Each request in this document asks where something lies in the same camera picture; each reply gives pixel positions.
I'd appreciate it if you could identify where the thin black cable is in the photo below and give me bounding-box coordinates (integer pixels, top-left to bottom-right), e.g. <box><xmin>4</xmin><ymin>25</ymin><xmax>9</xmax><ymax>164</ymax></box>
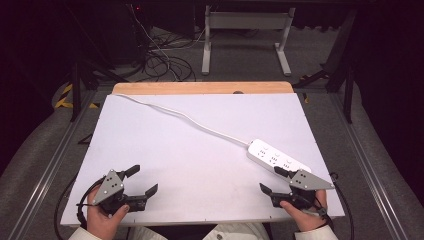
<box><xmin>53</xmin><ymin>174</ymin><xmax>79</xmax><ymax>240</ymax></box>

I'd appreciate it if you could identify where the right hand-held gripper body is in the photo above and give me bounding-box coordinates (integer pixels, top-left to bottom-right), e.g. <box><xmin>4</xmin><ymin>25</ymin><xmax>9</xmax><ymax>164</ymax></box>
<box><xmin>270</xmin><ymin>169</ymin><xmax>336</xmax><ymax>214</ymax></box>

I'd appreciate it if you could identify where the person's right hand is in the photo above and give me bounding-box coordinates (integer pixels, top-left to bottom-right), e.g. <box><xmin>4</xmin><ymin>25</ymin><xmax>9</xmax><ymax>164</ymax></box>
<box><xmin>279</xmin><ymin>189</ymin><xmax>329</xmax><ymax>233</ymax></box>

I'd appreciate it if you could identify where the white metal table frame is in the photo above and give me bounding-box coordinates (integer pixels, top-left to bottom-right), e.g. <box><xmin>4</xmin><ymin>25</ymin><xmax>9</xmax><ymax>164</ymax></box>
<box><xmin>200</xmin><ymin>4</ymin><xmax>297</xmax><ymax>77</ymax></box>

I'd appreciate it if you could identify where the white power strip cable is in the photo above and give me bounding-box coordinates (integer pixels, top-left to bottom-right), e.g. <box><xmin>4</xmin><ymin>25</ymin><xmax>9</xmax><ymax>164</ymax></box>
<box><xmin>114</xmin><ymin>93</ymin><xmax>251</xmax><ymax>148</ymax></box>

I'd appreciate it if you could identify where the person's left white sleeve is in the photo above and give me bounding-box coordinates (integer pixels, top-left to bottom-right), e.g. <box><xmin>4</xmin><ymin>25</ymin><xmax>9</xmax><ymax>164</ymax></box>
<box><xmin>68</xmin><ymin>226</ymin><xmax>103</xmax><ymax>240</ymax></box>

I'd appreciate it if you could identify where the aluminium floor rail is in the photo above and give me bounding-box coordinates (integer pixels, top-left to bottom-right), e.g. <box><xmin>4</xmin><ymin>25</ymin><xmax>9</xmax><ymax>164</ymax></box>
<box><xmin>6</xmin><ymin>89</ymin><xmax>98</xmax><ymax>240</ymax></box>
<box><xmin>328</xmin><ymin>93</ymin><xmax>415</xmax><ymax>240</ymax></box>

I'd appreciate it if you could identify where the person's left hand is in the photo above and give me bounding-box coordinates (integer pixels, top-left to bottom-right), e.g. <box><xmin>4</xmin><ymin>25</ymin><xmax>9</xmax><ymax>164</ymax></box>
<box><xmin>86</xmin><ymin>184</ymin><xmax>131</xmax><ymax>239</ymax></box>

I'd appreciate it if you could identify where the person's white sleeve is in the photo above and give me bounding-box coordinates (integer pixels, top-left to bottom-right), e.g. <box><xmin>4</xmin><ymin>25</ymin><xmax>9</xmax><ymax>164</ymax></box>
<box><xmin>68</xmin><ymin>226</ymin><xmax>103</xmax><ymax>240</ymax></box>
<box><xmin>294</xmin><ymin>224</ymin><xmax>340</xmax><ymax>240</ymax></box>

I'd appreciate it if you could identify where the thin white floor cable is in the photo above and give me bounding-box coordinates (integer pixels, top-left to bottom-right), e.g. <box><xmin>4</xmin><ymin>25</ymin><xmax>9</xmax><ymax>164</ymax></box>
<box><xmin>129</xmin><ymin>3</ymin><xmax>179</xmax><ymax>82</ymax></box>

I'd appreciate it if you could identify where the thick black gripper cable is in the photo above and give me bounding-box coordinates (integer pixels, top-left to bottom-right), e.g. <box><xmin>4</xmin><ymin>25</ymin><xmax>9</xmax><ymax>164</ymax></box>
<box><xmin>75</xmin><ymin>176</ymin><xmax>107</xmax><ymax>231</ymax></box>

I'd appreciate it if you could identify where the black equipment box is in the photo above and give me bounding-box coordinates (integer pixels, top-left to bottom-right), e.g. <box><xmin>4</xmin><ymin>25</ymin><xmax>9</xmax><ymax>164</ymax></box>
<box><xmin>96</xmin><ymin>0</ymin><xmax>152</xmax><ymax>66</ymax></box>

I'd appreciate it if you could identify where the tangle of black floor cables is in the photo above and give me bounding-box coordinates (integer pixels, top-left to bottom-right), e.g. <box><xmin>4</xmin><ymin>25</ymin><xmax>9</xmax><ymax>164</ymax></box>
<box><xmin>142</xmin><ymin>28</ymin><xmax>198</xmax><ymax>83</ymax></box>

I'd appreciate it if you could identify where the wooden table board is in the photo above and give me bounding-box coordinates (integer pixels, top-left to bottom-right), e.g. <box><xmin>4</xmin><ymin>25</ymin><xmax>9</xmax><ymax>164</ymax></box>
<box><xmin>111</xmin><ymin>81</ymin><xmax>295</xmax><ymax>96</ymax></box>

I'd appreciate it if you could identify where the yellow black hazard tape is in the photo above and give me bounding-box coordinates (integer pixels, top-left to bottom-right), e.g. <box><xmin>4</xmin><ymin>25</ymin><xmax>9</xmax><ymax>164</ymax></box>
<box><xmin>54</xmin><ymin>83</ymin><xmax>101</xmax><ymax>110</ymax></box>

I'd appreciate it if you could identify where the black metal stand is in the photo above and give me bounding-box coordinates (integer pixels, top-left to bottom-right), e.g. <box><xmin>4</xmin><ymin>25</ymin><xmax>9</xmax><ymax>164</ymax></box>
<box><xmin>66</xmin><ymin>58</ymin><xmax>132</xmax><ymax>123</ymax></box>
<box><xmin>293</xmin><ymin>9</ymin><xmax>358</xmax><ymax>125</ymax></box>

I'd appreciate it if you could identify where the person's right white sleeve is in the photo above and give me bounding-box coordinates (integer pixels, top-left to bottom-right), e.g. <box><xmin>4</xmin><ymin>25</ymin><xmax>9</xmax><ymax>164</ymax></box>
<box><xmin>294</xmin><ymin>224</ymin><xmax>340</xmax><ymax>240</ymax></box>

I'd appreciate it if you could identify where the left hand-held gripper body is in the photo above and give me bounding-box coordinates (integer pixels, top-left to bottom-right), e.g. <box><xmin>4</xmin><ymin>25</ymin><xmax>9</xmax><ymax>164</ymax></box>
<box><xmin>91</xmin><ymin>169</ymin><xmax>148</xmax><ymax>216</ymax></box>

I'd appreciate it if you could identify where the white power strip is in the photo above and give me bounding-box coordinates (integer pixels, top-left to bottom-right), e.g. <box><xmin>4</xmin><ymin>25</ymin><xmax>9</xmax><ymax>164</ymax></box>
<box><xmin>246</xmin><ymin>138</ymin><xmax>313</xmax><ymax>183</ymax></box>

